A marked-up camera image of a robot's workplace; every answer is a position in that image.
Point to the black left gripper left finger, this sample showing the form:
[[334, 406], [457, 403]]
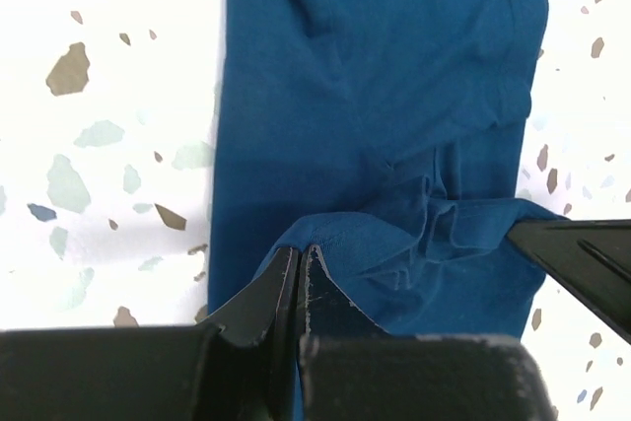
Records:
[[236, 364]]

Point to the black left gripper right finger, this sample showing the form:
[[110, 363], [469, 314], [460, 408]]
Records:
[[351, 369]]

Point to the blue printed t-shirt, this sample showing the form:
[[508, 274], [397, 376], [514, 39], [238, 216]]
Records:
[[388, 133]]

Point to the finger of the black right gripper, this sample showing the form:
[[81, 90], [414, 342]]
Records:
[[590, 259]]

